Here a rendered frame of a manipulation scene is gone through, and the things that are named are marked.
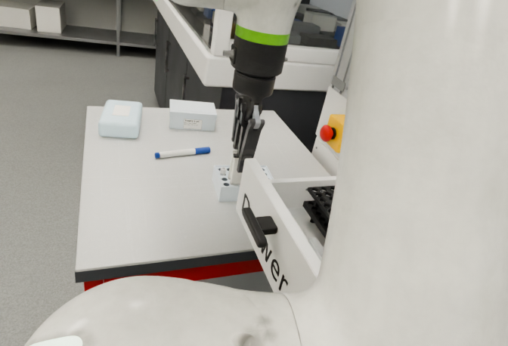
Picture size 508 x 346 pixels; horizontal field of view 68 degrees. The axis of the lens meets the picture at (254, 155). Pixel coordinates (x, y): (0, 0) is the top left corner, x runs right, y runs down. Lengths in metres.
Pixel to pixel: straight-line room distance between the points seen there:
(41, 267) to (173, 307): 1.53
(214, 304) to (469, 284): 0.14
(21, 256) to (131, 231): 1.14
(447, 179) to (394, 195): 0.02
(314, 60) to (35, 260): 1.33
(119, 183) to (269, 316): 0.63
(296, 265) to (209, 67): 0.88
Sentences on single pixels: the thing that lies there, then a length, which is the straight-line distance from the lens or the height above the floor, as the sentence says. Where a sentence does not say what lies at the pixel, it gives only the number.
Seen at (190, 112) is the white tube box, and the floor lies 0.81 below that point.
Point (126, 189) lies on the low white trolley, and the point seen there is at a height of 0.76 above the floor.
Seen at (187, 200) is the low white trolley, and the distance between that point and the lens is 0.79.
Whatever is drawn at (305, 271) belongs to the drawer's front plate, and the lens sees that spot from 0.47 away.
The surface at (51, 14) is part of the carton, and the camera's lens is 4.33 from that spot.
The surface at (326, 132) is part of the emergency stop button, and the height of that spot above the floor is 0.88.
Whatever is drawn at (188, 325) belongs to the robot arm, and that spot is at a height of 1.05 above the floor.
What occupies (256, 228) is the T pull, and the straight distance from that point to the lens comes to 0.51.
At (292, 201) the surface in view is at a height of 0.85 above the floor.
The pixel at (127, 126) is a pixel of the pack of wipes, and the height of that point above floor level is 0.80.
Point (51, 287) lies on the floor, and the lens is 1.68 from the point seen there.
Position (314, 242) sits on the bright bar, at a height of 0.85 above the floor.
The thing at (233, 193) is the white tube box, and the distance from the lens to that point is 0.79.
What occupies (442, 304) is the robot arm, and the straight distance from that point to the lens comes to 0.22.
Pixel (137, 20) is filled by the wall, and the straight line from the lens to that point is 4.68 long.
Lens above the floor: 1.23
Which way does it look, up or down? 29 degrees down
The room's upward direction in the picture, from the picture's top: 11 degrees clockwise
